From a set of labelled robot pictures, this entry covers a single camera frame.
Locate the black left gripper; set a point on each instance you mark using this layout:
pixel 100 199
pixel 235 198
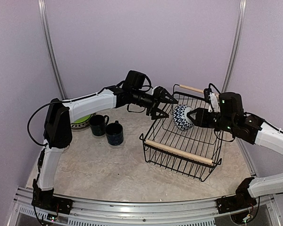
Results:
pixel 156 101

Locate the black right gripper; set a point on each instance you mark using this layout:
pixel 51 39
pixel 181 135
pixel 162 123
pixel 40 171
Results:
pixel 201 116

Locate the blue white patterned bowl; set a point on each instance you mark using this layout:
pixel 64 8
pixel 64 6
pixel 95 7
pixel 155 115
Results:
pixel 180 119

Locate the dark blue mug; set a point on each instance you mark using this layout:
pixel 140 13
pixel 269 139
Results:
pixel 114 133

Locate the dark green mug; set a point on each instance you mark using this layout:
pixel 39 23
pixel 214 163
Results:
pixel 98 124

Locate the green leaf shaped plate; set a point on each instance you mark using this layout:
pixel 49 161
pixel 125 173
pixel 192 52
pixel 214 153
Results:
pixel 83 120

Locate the yellow woven pattern plate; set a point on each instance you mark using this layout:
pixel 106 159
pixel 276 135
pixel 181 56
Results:
pixel 86 123

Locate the black white striped plate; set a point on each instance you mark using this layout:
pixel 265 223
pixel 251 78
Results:
pixel 79 127

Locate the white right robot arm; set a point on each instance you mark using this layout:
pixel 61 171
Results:
pixel 246 126

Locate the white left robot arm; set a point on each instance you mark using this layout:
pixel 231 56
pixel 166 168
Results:
pixel 57 128

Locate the wooden rack handle far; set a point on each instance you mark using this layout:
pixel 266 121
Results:
pixel 191 88

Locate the wooden rack handle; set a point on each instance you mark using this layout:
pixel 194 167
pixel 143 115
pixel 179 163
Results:
pixel 191 88
pixel 181 153

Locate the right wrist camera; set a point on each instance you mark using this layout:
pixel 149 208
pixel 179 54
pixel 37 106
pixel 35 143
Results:
pixel 211 96

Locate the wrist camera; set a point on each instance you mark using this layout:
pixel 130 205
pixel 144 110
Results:
pixel 211 96
pixel 136 80

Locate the black wire dish rack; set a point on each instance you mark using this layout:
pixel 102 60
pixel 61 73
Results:
pixel 199 141

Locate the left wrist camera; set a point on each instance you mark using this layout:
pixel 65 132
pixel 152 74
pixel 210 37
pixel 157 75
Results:
pixel 136 80

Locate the wooden rack handle near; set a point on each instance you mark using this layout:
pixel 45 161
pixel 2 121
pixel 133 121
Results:
pixel 181 153

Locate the right aluminium corner post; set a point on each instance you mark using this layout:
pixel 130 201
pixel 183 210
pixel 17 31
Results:
pixel 236 42

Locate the aluminium corner post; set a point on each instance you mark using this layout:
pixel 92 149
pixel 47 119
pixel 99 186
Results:
pixel 50 48
pixel 236 42

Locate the aluminium front rail frame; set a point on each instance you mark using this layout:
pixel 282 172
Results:
pixel 89 212

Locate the left aluminium corner post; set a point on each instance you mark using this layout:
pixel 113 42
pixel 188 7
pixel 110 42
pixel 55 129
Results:
pixel 50 48

